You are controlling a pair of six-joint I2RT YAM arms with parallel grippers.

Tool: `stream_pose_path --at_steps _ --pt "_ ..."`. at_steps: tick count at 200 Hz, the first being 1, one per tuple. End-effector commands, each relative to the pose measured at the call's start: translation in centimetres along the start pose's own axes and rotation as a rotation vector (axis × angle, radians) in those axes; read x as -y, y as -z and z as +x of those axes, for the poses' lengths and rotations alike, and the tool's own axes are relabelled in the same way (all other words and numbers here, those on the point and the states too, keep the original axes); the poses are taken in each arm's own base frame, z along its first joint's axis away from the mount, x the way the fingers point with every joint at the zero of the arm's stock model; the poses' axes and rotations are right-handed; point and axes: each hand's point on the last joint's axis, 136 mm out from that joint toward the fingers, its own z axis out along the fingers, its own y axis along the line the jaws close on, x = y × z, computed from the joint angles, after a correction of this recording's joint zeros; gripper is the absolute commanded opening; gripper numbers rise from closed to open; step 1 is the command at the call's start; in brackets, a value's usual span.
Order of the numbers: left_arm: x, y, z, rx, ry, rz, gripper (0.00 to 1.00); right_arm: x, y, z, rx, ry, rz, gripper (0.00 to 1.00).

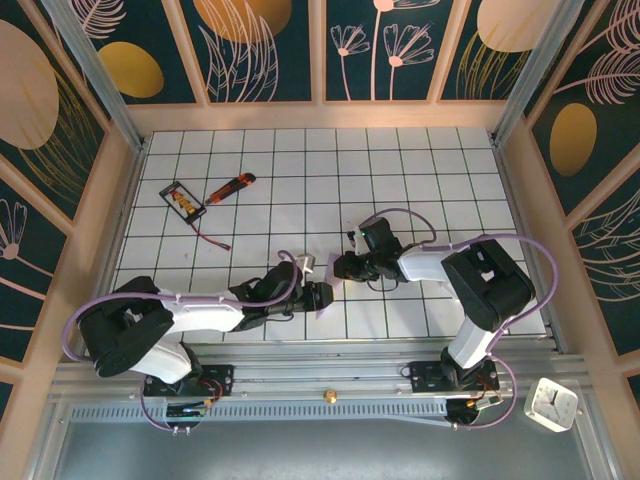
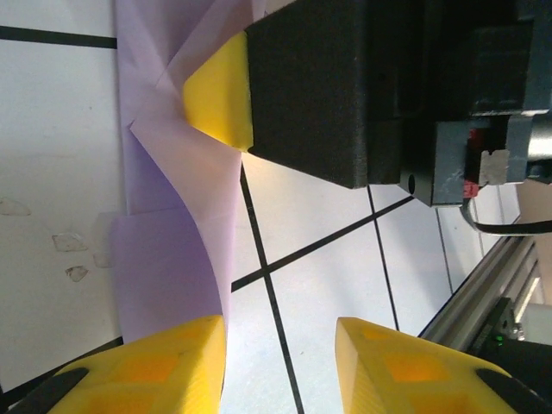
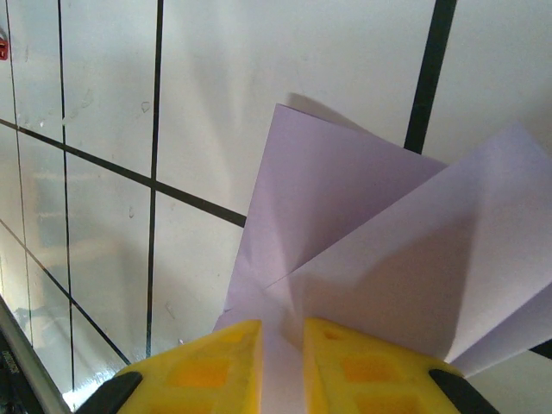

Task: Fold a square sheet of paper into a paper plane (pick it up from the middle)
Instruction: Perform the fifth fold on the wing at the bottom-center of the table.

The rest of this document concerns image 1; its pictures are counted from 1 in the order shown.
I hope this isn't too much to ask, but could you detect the grey metal sheet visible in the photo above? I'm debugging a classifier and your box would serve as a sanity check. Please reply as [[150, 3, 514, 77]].
[[29, 419, 614, 480]]

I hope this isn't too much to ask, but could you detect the white square alarm clock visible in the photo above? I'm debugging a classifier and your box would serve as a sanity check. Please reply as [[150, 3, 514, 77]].
[[522, 377, 580, 434]]

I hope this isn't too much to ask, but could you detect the red black utility knife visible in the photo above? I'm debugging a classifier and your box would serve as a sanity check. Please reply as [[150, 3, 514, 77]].
[[203, 172, 257, 206]]

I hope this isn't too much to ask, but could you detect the black battery pack yellow label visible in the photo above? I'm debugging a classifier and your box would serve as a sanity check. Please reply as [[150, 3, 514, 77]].
[[158, 180, 208, 225]]

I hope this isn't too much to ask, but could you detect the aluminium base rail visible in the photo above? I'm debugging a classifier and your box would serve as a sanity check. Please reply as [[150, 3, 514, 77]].
[[49, 342, 591, 401]]

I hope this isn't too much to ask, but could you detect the red battery wire with plug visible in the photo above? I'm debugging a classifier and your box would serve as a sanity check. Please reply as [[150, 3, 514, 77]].
[[192, 222, 232, 251]]

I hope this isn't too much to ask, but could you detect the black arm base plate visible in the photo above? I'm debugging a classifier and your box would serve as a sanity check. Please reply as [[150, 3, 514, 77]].
[[143, 363, 236, 397], [408, 360, 501, 394]]

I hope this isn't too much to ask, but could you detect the slotted grey cable tray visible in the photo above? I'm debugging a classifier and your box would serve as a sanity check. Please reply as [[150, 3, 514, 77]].
[[67, 399, 451, 425]]

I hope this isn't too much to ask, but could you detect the small circuit board with wires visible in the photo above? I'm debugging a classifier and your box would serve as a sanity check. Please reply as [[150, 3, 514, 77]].
[[464, 395, 502, 412], [164, 402, 211, 420]]

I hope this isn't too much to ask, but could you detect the aluminium side rail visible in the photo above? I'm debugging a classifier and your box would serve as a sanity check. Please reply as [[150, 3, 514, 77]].
[[74, 144, 149, 362], [492, 142, 569, 354]]

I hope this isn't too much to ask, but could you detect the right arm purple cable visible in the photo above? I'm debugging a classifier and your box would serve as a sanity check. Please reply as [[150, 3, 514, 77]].
[[369, 207, 559, 432]]

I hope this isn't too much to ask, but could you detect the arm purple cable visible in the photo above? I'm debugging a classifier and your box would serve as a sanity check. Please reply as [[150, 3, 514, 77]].
[[62, 249, 304, 435], [369, 207, 559, 432]]

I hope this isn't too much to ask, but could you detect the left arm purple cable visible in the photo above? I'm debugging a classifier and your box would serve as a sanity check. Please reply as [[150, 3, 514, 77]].
[[62, 249, 304, 435]]

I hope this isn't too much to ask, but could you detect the aluminium corner post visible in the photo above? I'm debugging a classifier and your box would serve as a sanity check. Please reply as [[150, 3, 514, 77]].
[[491, 0, 600, 147], [42, 0, 147, 151]]

